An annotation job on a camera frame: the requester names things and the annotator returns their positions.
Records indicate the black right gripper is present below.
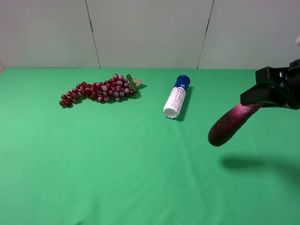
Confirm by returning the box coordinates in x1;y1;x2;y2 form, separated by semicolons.
240;59;300;110

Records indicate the purple eggplant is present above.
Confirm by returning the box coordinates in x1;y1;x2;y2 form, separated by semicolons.
208;104;263;147

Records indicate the white bottle blue cap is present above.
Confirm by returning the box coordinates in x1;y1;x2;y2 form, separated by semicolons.
163;75;190;119

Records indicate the red grape bunch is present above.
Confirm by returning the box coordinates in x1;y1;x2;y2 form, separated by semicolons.
59;74;143;108

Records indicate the green tablecloth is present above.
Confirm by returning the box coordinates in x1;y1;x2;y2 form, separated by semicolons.
0;68;300;225

